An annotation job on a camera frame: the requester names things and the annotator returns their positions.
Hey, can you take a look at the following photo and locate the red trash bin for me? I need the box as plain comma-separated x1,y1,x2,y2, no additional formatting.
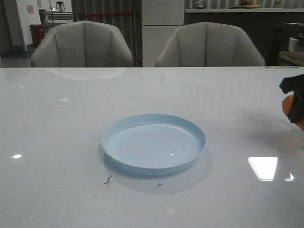
30,24,45,48

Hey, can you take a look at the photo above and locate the white cabinet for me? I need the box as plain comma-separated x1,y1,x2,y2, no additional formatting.
142,0,184,67

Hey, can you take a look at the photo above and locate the grey upholstered chair left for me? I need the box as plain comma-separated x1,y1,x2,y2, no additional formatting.
30,20,133,67

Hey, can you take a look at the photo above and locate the grey upholstered chair right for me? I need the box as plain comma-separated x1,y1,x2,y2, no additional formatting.
155,22,266,67

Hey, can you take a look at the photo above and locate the grey upholstered chair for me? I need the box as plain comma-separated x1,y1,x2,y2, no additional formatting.
155,22,266,67
30,20,133,67

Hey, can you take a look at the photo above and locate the dark counter with white top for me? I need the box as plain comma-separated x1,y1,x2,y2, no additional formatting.
184,8,304,66

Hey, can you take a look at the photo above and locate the orange toy corn cob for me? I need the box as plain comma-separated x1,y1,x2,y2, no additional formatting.
282,95,304,130

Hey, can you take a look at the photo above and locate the fruit bowl on counter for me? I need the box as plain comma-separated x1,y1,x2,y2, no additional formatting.
239,0,261,9

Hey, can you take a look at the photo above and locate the red barrier belt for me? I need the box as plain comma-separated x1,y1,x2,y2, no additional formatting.
80,11,134,18

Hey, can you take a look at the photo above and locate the dark wooden side table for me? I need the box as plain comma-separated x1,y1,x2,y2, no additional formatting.
266,22,304,66

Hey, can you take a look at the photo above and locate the beige cushion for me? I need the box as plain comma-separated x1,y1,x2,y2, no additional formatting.
278,51,304,67

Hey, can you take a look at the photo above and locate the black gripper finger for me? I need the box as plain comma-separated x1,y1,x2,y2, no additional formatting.
287,90,304,124
279,74,304,94

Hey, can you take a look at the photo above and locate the light blue round plate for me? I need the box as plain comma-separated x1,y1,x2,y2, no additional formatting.
102,114,206,176

